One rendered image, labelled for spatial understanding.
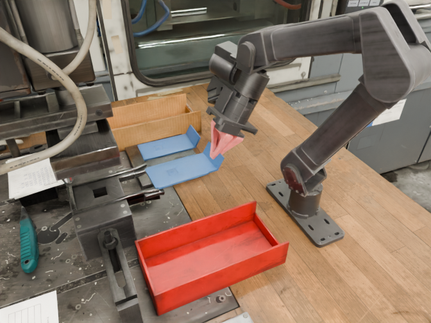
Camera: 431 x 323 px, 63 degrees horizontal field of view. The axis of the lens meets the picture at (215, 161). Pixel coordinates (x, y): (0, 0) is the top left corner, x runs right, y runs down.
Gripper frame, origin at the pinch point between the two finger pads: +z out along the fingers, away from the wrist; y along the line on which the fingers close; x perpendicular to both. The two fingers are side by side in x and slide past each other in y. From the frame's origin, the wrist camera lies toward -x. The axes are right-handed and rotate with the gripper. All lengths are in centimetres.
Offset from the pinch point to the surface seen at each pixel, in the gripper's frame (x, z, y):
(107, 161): 8.2, 1.8, 25.4
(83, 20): -63, -7, 19
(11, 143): -27.2, 20.4, 33.7
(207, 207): 4.1, 10.9, -1.8
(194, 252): 14.5, 14.6, 5.0
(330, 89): -53, -22, -86
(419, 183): -39, 4, -190
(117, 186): -1.4, 12.0, 17.3
